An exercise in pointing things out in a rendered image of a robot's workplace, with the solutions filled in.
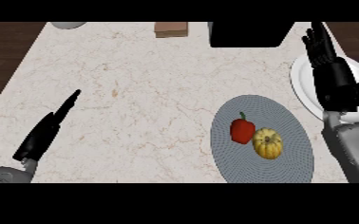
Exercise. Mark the grey round placemat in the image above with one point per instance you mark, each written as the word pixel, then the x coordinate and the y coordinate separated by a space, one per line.
pixel 261 140

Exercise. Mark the yellow squash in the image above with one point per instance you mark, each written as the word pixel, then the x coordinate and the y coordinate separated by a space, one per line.
pixel 267 143

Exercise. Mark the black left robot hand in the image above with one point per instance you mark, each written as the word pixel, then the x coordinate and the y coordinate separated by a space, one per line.
pixel 41 135

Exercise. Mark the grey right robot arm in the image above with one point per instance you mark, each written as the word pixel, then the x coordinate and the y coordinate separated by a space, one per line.
pixel 342 145

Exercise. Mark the black appliance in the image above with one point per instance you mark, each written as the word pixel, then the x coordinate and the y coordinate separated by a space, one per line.
pixel 249 34

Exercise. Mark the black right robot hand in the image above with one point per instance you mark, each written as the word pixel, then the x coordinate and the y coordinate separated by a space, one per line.
pixel 332 76

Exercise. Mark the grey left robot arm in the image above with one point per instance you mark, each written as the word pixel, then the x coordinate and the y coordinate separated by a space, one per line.
pixel 17 172

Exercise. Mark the white plate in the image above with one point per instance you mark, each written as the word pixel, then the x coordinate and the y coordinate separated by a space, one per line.
pixel 303 82

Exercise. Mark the brown wooden block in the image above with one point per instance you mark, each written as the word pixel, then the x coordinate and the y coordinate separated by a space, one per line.
pixel 170 29

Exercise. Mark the red bell pepper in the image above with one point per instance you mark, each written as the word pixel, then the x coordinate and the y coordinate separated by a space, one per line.
pixel 242 130

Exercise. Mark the grey round bowl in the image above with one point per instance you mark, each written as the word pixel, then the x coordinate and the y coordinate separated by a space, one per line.
pixel 68 24

